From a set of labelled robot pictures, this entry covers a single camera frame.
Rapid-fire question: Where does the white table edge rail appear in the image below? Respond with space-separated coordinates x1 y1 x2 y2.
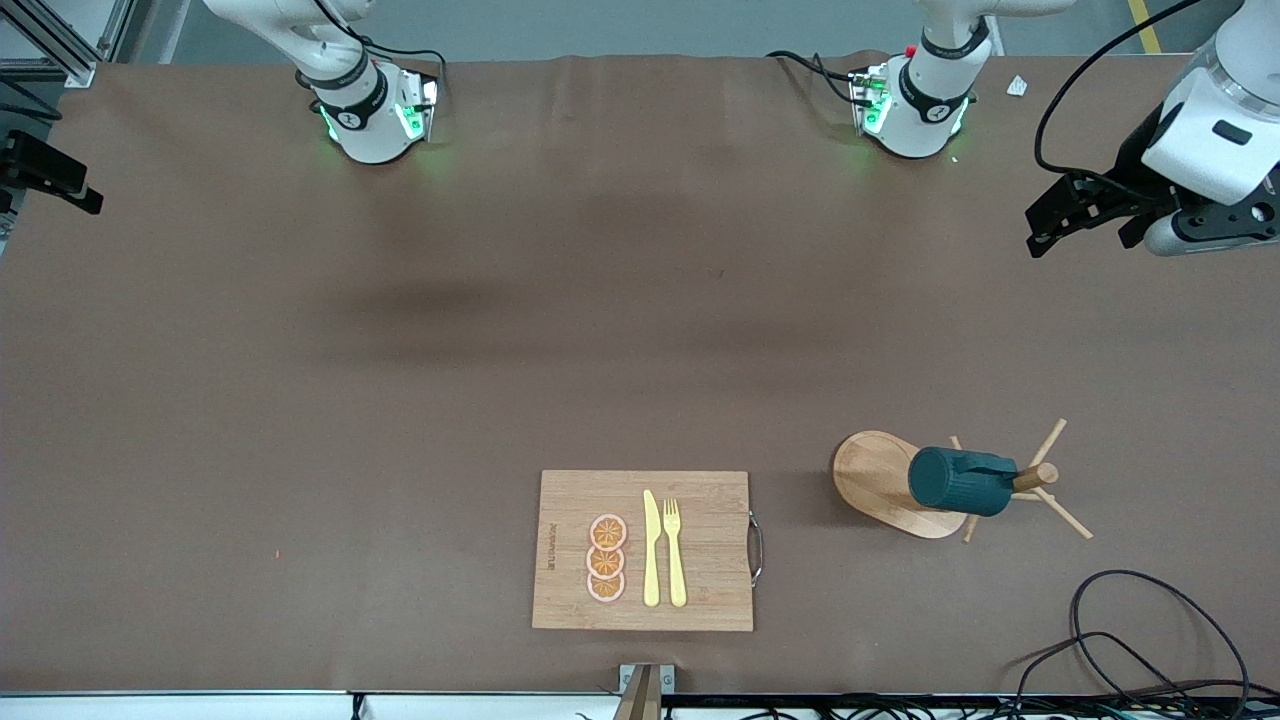
0 690 621 720

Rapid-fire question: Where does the dark green ribbed cup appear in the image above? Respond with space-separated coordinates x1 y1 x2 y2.
908 446 1019 518

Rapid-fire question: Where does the black right arm base cable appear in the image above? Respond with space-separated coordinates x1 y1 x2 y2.
310 0 448 96

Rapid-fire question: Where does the black looped cable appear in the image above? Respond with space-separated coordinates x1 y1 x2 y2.
1005 570 1251 720

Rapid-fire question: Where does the brown wooden post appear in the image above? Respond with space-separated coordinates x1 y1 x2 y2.
612 667 663 720

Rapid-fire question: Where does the yellow plastic knife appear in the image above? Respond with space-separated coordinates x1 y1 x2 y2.
642 489 663 608

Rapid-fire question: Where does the yellow plastic fork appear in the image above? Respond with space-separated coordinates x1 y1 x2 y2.
663 498 689 609

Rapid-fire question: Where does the black arm base cable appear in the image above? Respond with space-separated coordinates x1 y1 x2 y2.
765 50 863 106
310 0 448 96

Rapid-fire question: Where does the wooden cup stand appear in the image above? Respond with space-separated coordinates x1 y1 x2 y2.
832 418 1094 544

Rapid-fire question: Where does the grey metal bracket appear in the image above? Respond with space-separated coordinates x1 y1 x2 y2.
618 662 676 696

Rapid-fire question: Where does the black left arm base cable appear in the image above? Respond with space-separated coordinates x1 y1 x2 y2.
765 50 863 106

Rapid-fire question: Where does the brown table cover sheet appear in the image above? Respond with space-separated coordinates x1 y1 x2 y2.
0 52 1280 696

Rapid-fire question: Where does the bamboo cutting board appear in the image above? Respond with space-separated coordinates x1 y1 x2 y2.
531 470 766 633

